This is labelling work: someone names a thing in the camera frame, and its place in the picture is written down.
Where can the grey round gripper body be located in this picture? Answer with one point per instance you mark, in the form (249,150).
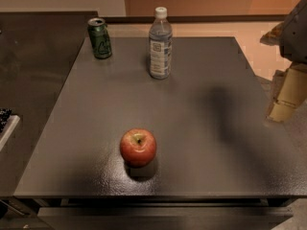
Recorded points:
(295,37)

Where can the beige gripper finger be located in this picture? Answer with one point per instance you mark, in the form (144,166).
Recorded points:
(288,92)

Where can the clear blue plastic water bottle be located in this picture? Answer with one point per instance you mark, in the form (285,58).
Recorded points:
(160,42)

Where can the red apple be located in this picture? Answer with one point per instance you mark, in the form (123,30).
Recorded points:
(138,147)

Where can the green soda can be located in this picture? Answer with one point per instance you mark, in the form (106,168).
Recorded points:
(99,38)

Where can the dark side counter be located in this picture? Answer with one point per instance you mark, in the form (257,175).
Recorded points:
(37,51)

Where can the keyboard on white tray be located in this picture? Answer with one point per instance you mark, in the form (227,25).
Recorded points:
(8,124)

